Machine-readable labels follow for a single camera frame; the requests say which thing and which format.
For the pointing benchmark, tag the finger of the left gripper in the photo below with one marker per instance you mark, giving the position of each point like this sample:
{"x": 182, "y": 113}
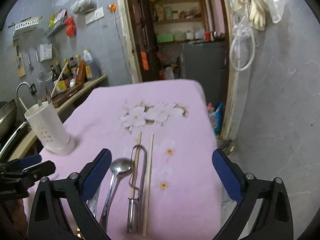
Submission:
{"x": 29, "y": 176}
{"x": 30, "y": 161}

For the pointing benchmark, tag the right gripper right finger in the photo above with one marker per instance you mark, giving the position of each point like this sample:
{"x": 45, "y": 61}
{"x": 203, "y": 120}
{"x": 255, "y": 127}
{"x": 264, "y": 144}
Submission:
{"x": 274, "y": 219}

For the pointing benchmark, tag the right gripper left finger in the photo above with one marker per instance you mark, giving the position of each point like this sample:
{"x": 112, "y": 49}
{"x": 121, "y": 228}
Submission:
{"x": 47, "y": 218}

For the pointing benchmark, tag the steel patterned handle utensil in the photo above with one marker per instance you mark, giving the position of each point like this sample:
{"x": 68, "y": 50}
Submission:
{"x": 92, "y": 203}

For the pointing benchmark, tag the steel peeler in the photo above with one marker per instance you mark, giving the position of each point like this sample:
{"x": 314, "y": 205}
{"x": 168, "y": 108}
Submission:
{"x": 135, "y": 204}

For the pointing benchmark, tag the steel spoon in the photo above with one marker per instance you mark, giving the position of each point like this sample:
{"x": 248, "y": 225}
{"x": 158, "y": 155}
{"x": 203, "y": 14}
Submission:
{"x": 120, "y": 168}

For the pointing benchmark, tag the wooden chopstick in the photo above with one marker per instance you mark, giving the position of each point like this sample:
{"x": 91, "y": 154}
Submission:
{"x": 147, "y": 187}
{"x": 23, "y": 104}
{"x": 58, "y": 80}
{"x": 135, "y": 165}

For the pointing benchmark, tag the white plastic utensil holder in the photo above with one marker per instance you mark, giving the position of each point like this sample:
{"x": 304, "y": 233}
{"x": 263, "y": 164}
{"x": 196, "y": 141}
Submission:
{"x": 49, "y": 129}

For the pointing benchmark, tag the wooden cutting board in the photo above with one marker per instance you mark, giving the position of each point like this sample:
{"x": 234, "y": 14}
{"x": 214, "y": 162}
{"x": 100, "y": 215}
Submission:
{"x": 59, "y": 99}

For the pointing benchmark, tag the hanging mesh strainer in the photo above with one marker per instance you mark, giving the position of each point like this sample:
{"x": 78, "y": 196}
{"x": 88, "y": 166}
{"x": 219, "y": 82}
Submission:
{"x": 43, "y": 77}

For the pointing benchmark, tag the pink floral table cloth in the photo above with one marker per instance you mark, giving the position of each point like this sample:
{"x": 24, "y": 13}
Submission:
{"x": 169, "y": 119}

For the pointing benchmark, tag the dark soy sauce bottle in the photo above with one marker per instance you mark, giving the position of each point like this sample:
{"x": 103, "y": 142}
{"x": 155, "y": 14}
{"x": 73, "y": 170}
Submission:
{"x": 54, "y": 75}

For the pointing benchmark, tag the orange snack bag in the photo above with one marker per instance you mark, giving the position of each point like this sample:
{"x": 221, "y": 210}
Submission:
{"x": 81, "y": 74}

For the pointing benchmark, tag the large oil jug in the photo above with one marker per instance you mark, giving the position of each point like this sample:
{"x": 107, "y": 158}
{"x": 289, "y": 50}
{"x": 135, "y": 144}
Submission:
{"x": 92, "y": 70}

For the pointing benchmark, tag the white box holder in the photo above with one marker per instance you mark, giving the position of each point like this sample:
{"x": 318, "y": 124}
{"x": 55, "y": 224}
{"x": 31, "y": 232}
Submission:
{"x": 46, "y": 51}

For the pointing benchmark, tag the red hanging bag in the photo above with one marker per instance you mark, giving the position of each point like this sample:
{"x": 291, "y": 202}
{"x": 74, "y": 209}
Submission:
{"x": 70, "y": 27}

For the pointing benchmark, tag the clear bag of dried goods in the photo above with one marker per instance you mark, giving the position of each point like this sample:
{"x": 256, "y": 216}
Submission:
{"x": 81, "y": 7}

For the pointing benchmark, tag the grey cabinet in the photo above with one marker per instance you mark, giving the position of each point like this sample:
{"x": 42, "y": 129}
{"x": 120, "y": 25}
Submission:
{"x": 205, "y": 62}

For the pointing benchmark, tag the red cup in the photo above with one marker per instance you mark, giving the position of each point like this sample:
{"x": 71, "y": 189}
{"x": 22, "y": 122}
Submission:
{"x": 207, "y": 36}

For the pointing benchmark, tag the cream rubber gloves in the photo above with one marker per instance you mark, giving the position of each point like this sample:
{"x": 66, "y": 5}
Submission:
{"x": 255, "y": 11}

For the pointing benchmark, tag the wooden wall grater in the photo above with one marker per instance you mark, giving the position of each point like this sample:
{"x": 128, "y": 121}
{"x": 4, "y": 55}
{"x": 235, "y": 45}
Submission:
{"x": 19, "y": 63}

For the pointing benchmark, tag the white wall basket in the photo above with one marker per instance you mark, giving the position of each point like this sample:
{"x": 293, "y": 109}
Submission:
{"x": 25, "y": 25}

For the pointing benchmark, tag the grey wall shelf rack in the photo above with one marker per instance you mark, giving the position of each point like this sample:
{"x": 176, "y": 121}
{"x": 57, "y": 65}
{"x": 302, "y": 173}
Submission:
{"x": 56, "y": 27}

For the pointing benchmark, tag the white wall socket panel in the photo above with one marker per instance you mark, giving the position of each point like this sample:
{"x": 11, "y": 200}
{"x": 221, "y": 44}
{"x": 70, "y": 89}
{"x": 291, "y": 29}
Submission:
{"x": 94, "y": 15}

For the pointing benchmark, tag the orange wall hook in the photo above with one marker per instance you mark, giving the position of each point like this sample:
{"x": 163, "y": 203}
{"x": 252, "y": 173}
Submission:
{"x": 112, "y": 7}

